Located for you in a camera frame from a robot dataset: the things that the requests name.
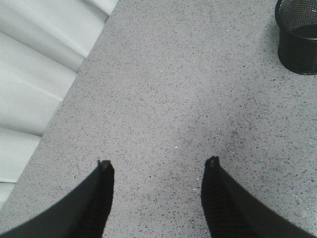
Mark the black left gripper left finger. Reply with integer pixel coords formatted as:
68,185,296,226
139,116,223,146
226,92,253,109
1,160,114,238

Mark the black mesh pen bucket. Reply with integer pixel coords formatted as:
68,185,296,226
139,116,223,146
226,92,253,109
275,0,317,75

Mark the white pleated curtain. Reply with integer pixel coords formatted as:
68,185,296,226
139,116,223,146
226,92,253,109
0,0,117,204

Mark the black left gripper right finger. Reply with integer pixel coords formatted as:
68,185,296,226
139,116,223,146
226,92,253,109
201,156,313,238

